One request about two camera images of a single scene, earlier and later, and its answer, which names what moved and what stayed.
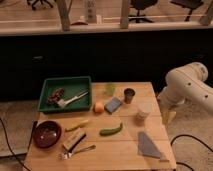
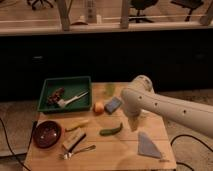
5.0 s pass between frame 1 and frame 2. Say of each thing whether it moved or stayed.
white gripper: moved
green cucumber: stayed
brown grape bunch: stayed
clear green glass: stayed
